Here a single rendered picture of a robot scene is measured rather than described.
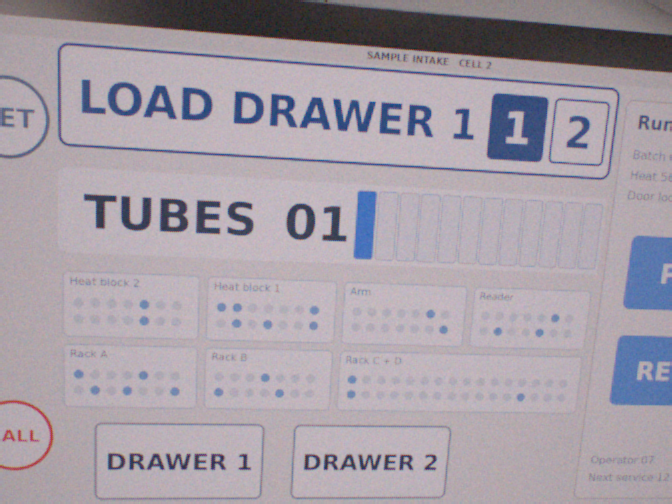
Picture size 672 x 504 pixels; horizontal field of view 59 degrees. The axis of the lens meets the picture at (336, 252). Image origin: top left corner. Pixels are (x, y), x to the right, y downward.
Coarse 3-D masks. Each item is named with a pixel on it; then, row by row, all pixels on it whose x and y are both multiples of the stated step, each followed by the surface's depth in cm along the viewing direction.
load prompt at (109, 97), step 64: (64, 64) 30; (128, 64) 30; (192, 64) 30; (256, 64) 31; (320, 64) 31; (64, 128) 30; (128, 128) 31; (192, 128) 31; (256, 128) 31; (320, 128) 32; (384, 128) 32; (448, 128) 32; (512, 128) 33; (576, 128) 33
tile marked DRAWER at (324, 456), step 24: (312, 432) 34; (336, 432) 35; (360, 432) 35; (384, 432) 35; (408, 432) 35; (432, 432) 35; (312, 456) 35; (336, 456) 35; (360, 456) 35; (384, 456) 35; (408, 456) 35; (432, 456) 35; (312, 480) 35; (336, 480) 35; (360, 480) 35; (384, 480) 35; (408, 480) 36; (432, 480) 36
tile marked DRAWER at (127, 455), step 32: (96, 448) 33; (128, 448) 33; (160, 448) 34; (192, 448) 34; (224, 448) 34; (256, 448) 34; (96, 480) 33; (128, 480) 34; (160, 480) 34; (192, 480) 34; (224, 480) 34; (256, 480) 34
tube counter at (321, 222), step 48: (288, 192) 32; (336, 192) 32; (384, 192) 33; (432, 192) 33; (480, 192) 33; (288, 240) 32; (336, 240) 33; (384, 240) 33; (432, 240) 33; (480, 240) 34; (528, 240) 34; (576, 240) 34
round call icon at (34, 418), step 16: (0, 400) 32; (16, 400) 32; (32, 400) 32; (48, 400) 32; (0, 416) 32; (16, 416) 32; (32, 416) 32; (48, 416) 33; (0, 432) 32; (16, 432) 32; (32, 432) 33; (48, 432) 33; (0, 448) 33; (16, 448) 33; (32, 448) 33; (48, 448) 33; (0, 464) 33; (16, 464) 33; (32, 464) 33; (48, 464) 33
